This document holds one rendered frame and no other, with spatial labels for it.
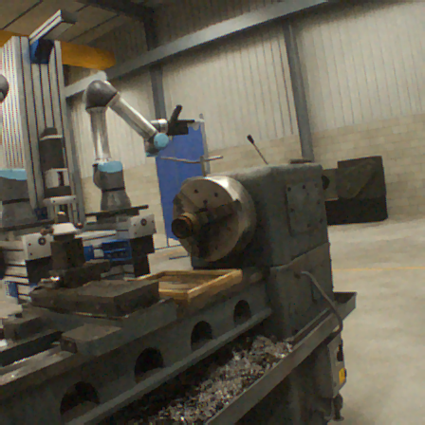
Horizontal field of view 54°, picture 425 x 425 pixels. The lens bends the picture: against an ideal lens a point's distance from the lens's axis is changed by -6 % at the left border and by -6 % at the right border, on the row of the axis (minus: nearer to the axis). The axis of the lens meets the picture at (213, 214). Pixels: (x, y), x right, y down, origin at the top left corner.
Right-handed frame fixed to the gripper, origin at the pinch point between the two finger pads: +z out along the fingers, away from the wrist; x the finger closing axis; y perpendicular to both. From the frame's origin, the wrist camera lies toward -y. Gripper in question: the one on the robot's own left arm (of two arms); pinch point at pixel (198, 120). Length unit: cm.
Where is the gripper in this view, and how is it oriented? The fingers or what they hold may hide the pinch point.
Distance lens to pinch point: 246.9
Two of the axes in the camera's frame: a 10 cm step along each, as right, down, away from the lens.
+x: 4.6, 1.2, -8.8
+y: 0.7, 9.8, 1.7
